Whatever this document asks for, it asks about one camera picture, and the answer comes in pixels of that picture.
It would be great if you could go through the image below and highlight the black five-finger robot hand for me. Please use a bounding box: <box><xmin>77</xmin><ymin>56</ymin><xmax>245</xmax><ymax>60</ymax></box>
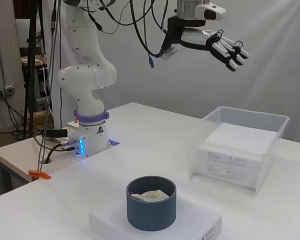
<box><xmin>160</xmin><ymin>16</ymin><xmax>251</xmax><ymax>73</ymax></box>

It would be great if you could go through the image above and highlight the white sheet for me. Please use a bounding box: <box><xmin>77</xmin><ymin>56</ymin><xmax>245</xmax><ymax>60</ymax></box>
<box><xmin>43</xmin><ymin>0</ymin><xmax>300</xmax><ymax>145</ymax></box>

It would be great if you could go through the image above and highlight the white flat box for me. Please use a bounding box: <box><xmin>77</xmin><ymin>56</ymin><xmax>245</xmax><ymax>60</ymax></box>
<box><xmin>88</xmin><ymin>195</ymin><xmax>224</xmax><ymax>240</ymax></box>
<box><xmin>196</xmin><ymin>122</ymin><xmax>279</xmax><ymax>188</ymax></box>

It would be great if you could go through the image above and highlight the clear plastic box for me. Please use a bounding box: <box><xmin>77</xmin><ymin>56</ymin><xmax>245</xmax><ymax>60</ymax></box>
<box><xmin>189</xmin><ymin>105</ymin><xmax>291</xmax><ymax>194</ymax></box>

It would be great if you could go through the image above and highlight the black tripod pole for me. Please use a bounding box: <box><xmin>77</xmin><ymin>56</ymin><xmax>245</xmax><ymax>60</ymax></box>
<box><xmin>22</xmin><ymin>0</ymin><xmax>42</xmax><ymax>140</ymax></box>

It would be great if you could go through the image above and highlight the black adapter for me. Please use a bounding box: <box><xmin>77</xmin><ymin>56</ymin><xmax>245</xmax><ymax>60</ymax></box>
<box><xmin>45</xmin><ymin>128</ymin><xmax>69</xmax><ymax>139</ymax></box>

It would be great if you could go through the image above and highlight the blue round tub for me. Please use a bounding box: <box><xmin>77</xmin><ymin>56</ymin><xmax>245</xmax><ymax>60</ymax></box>
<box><xmin>125</xmin><ymin>175</ymin><xmax>178</xmax><ymax>232</ymax></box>

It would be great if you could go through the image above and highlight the orange clamp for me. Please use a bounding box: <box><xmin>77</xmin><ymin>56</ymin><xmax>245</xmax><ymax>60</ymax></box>
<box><xmin>27</xmin><ymin>169</ymin><xmax>53</xmax><ymax>181</ymax></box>

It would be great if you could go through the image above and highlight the white side table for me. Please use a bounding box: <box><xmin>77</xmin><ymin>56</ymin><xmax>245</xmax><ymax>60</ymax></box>
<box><xmin>0</xmin><ymin>124</ymin><xmax>122</xmax><ymax>185</ymax></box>

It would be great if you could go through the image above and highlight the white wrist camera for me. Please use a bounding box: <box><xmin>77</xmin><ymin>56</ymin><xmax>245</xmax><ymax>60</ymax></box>
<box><xmin>194</xmin><ymin>2</ymin><xmax>227</xmax><ymax>21</ymax></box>

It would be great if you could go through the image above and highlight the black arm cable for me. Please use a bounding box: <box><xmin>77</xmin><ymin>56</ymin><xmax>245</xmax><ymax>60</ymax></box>
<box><xmin>129</xmin><ymin>0</ymin><xmax>172</xmax><ymax>69</ymax></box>

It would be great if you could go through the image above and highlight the wall socket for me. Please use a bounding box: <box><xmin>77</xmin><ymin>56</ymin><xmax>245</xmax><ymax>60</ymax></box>
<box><xmin>0</xmin><ymin>85</ymin><xmax>15</xmax><ymax>98</ymax></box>

